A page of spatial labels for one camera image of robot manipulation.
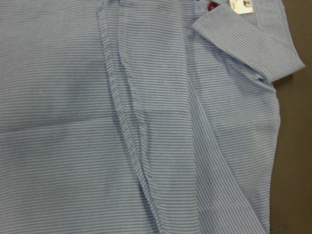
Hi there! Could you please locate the light blue striped shirt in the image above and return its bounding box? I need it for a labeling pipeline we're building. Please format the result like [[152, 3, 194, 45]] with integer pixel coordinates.
[[0, 0, 304, 234]]

